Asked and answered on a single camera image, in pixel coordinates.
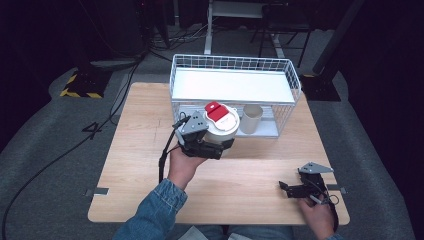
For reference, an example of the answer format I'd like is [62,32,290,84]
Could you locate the yellow black striped stand base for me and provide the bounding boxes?
[59,68,113,99]

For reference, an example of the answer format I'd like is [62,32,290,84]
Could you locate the black chair frame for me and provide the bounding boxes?
[249,2,315,68]

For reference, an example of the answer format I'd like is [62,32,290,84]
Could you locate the white lidded cup red label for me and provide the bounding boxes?
[201,101,241,158]

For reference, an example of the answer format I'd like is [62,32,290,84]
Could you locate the black stand with base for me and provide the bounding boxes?
[299,0,366,103]

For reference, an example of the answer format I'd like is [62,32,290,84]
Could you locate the white wire shelf rack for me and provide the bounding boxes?
[169,53,303,139]

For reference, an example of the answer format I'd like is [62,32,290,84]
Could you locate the left hand-held gripper black cable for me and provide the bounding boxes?
[158,112,192,184]

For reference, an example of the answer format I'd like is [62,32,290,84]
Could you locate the person's right hand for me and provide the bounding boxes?
[297,195,336,240]

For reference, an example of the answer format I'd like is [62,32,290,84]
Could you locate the person's legs in jeans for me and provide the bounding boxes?
[173,224,295,240]

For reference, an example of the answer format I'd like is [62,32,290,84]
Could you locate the person's left hand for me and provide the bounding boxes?
[167,143,208,190]

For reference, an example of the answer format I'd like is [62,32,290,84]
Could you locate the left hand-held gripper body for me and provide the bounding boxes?
[174,111,225,160]

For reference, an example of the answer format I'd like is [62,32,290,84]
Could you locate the hand-held gripper black cable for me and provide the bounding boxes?
[309,179,341,233]
[158,112,192,184]

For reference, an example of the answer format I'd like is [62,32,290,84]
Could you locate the right hand-held gripper black cable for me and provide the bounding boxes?
[309,179,341,233]

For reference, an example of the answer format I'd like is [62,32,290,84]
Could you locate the white paper cup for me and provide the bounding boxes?
[239,104,264,135]

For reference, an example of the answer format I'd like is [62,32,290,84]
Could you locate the white desk frame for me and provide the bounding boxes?
[203,0,286,59]

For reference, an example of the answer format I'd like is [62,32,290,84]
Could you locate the grey tape strip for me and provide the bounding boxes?
[84,187,110,198]
[327,183,348,195]

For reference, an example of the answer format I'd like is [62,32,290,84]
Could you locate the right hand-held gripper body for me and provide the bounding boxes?
[288,161,335,202]

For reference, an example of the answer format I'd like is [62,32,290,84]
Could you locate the long black floor cable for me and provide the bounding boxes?
[1,53,148,240]

